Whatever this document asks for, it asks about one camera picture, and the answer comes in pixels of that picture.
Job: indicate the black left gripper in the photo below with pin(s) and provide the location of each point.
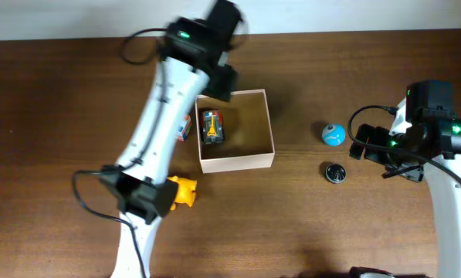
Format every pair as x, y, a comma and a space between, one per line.
225, 94

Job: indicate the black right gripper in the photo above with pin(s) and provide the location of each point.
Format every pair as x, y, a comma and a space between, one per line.
376, 133

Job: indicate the grey red toy truck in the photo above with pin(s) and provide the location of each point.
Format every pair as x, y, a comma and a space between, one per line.
212, 130

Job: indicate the colourful puzzle cube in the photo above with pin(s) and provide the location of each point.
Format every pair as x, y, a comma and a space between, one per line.
184, 128

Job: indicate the pink cardboard box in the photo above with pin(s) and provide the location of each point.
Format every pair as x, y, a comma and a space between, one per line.
248, 134

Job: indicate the yellow toy animal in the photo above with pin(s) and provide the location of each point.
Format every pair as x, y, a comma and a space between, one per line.
186, 191

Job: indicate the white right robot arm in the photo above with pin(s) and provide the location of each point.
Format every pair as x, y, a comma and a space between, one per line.
424, 144

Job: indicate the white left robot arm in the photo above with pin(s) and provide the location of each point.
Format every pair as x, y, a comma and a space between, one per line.
192, 62

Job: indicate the black round spider toy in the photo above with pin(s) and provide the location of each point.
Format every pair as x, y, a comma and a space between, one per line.
335, 173

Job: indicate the blue white toy ball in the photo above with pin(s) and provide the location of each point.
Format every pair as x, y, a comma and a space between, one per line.
333, 135

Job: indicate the black object at bottom edge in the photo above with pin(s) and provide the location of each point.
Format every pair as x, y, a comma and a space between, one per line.
364, 272

